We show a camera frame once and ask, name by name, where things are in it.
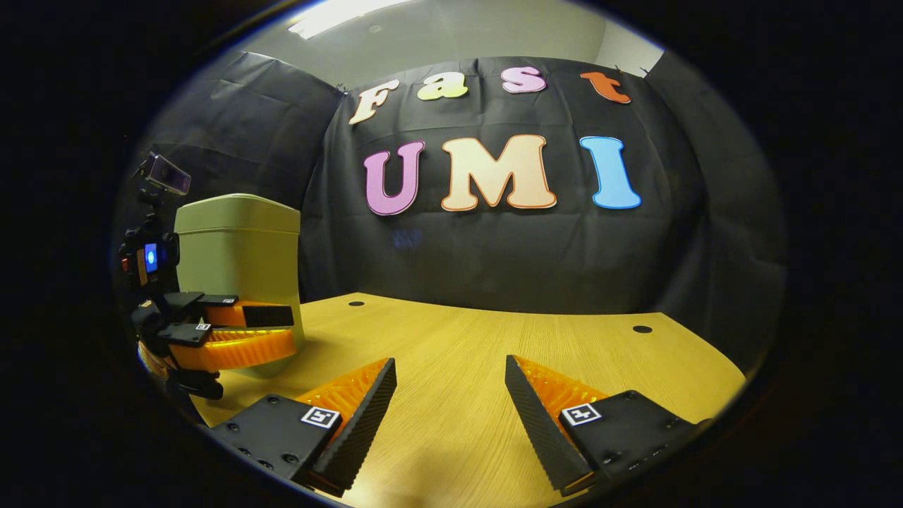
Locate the wooden desktop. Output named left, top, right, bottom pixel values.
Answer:
left=187, top=292, right=747, bottom=508

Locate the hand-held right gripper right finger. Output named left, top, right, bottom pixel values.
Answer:
left=504, top=355, right=713, bottom=497

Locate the black backdrop cloth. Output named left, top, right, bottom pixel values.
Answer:
left=116, top=49, right=789, bottom=375

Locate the green desktop garbage bin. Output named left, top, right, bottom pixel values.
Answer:
left=174, top=193, right=305, bottom=378

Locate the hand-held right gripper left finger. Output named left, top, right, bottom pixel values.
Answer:
left=208, top=358, right=398, bottom=497

